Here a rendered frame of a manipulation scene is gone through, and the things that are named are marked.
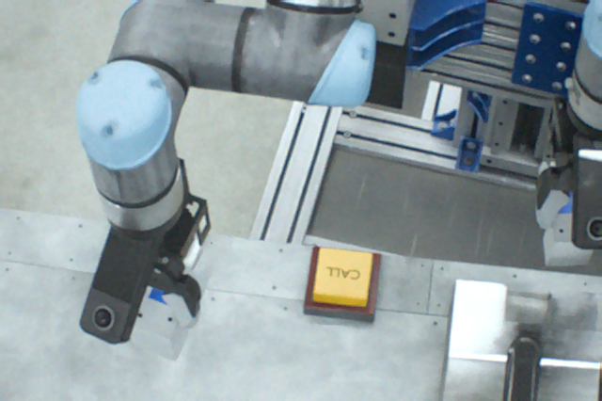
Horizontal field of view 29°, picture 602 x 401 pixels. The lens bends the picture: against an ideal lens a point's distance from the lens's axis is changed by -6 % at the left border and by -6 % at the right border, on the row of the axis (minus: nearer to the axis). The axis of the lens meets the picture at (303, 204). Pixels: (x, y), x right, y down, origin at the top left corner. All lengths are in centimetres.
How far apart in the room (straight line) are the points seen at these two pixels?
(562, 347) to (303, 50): 49
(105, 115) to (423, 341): 58
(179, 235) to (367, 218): 105
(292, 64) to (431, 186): 121
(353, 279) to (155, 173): 44
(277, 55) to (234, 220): 141
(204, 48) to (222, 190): 143
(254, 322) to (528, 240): 85
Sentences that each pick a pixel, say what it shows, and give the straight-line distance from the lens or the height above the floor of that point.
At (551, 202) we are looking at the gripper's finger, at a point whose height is 101.
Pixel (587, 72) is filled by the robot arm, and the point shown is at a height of 122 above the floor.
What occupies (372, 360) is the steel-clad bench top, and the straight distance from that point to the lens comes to 138.
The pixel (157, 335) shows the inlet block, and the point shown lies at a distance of 122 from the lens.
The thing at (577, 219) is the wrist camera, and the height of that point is 108.
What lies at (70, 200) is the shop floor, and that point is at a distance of 246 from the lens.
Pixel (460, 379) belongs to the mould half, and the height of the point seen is 89.
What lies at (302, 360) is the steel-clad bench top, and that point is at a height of 80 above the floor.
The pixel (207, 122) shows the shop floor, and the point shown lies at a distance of 251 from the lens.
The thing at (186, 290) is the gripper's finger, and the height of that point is 105.
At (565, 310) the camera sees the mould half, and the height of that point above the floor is 89.
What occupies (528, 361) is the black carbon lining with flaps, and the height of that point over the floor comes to 88.
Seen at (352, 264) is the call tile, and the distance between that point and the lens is 139.
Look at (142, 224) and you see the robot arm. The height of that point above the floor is 117.
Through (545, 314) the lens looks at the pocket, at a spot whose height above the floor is 86.
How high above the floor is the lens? 206
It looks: 59 degrees down
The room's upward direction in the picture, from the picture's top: 1 degrees counter-clockwise
